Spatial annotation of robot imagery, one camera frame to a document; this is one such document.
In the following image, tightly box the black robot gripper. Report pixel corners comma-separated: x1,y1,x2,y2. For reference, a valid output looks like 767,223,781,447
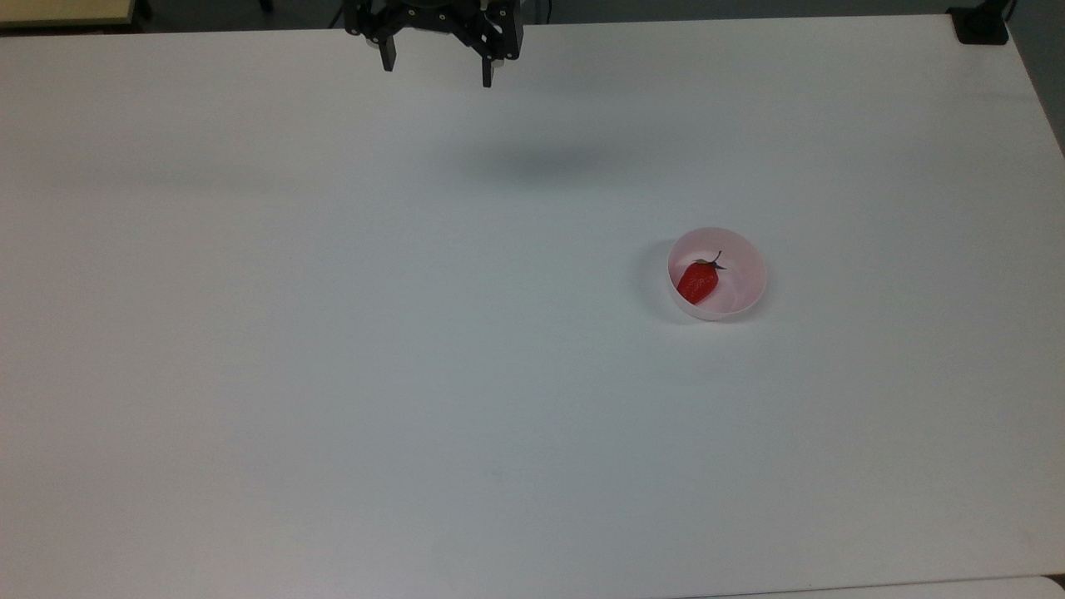
344,0,525,89

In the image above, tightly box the red strawberry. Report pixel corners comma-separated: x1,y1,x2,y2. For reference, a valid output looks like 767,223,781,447
676,251,727,305

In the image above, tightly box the pink plastic bowl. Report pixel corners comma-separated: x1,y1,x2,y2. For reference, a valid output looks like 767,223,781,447
666,227,768,323

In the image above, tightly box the beige side table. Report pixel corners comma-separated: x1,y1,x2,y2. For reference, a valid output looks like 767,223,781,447
0,0,139,29

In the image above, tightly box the black pole with clamp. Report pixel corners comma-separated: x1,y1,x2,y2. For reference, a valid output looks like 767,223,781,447
947,0,1018,46

